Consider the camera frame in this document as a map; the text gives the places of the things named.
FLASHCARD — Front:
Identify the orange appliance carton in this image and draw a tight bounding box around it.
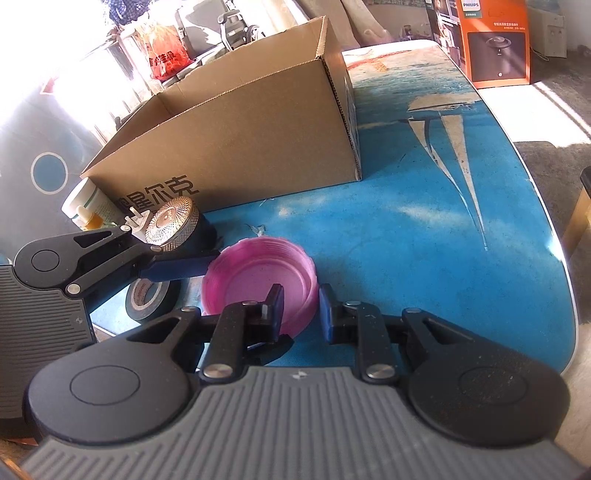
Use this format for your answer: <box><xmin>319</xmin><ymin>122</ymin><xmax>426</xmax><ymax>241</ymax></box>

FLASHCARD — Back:
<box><xmin>425</xmin><ymin>0</ymin><xmax>532</xmax><ymax>89</ymax></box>

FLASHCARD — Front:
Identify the red plastic bag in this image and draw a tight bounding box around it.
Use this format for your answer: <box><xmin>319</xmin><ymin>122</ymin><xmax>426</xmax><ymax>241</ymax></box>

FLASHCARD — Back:
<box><xmin>147</xmin><ymin>23</ymin><xmax>195</xmax><ymax>80</ymax></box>

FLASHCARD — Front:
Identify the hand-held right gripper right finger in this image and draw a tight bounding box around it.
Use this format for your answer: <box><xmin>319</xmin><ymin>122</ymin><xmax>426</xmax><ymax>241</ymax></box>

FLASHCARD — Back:
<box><xmin>320</xmin><ymin>284</ymin><xmax>462</xmax><ymax>384</ymax></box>

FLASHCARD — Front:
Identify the pink plastic lid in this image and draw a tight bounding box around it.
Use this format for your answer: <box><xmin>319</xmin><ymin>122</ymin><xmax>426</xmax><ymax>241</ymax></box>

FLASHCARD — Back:
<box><xmin>202</xmin><ymin>237</ymin><xmax>320</xmax><ymax>337</ymax></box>

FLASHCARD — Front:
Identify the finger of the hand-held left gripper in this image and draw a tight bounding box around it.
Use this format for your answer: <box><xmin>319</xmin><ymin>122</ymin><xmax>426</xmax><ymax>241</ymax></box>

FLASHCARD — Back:
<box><xmin>58</xmin><ymin>224</ymin><xmax>220</xmax><ymax>296</ymax></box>

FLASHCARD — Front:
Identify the wheelchair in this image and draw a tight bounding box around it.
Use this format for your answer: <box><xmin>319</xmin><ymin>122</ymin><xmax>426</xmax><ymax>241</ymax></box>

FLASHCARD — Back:
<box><xmin>175</xmin><ymin>9</ymin><xmax>264</xmax><ymax>51</ymax></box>

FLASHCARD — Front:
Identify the grey blanket with circles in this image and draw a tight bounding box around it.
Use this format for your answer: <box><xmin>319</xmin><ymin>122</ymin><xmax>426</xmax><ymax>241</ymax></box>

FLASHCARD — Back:
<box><xmin>0</xmin><ymin>92</ymin><xmax>121</xmax><ymax>264</ymax></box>

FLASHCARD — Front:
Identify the dark stool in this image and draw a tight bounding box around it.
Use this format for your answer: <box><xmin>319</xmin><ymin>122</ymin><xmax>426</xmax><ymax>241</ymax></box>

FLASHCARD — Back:
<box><xmin>561</xmin><ymin>166</ymin><xmax>591</xmax><ymax>259</ymax></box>

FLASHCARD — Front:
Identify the white pill bottle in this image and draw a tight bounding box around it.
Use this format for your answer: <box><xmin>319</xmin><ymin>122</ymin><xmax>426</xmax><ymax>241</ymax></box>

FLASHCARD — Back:
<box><xmin>61</xmin><ymin>178</ymin><xmax>123</xmax><ymax>232</ymax></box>

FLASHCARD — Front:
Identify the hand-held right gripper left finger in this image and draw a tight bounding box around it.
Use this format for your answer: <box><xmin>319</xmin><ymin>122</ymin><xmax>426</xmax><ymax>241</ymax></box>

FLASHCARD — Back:
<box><xmin>124</xmin><ymin>284</ymin><xmax>296</xmax><ymax>381</ymax></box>

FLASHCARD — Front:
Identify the black tape roll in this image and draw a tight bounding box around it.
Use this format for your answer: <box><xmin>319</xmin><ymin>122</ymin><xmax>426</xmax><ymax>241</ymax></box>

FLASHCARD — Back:
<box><xmin>124</xmin><ymin>277</ymin><xmax>182</xmax><ymax>323</ymax></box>

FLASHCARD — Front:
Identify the grey curtain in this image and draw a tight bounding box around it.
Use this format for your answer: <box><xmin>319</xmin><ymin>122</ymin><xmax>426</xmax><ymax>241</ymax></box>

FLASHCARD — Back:
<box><xmin>295</xmin><ymin>0</ymin><xmax>428</xmax><ymax>49</ymax></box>

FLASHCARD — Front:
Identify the white charger plug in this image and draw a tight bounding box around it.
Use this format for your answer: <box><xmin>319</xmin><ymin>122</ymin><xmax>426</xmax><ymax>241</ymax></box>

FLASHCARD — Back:
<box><xmin>122</xmin><ymin>206</ymin><xmax>155</xmax><ymax>243</ymax></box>

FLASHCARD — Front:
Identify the rose gold lid jar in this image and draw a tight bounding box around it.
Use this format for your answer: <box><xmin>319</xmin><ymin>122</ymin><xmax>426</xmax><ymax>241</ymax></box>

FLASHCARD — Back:
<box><xmin>144</xmin><ymin>196</ymin><xmax>218</xmax><ymax>259</ymax></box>

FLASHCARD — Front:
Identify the blue checked cloth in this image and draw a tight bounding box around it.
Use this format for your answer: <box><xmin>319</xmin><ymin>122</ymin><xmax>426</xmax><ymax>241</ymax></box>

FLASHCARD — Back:
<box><xmin>104</xmin><ymin>0</ymin><xmax>153</xmax><ymax>24</ymax></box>

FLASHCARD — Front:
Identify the green dropper bottle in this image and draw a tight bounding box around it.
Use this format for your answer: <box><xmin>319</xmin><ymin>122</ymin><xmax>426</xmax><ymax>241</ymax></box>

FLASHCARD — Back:
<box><xmin>74</xmin><ymin>206</ymin><xmax>114</xmax><ymax>232</ymax></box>

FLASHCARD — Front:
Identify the brown cardboard box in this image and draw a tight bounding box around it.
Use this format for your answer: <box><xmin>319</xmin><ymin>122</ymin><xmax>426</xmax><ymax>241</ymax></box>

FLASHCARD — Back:
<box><xmin>80</xmin><ymin>15</ymin><xmax>363</xmax><ymax>214</ymax></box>

